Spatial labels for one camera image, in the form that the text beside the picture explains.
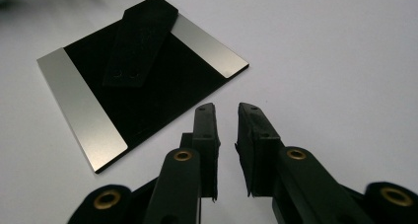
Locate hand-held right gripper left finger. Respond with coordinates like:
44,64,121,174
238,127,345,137
144,102,222,224

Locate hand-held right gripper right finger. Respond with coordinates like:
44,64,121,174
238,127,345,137
236,102,376,224

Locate silver photo frame black back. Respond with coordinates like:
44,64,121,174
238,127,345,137
36,0,250,175

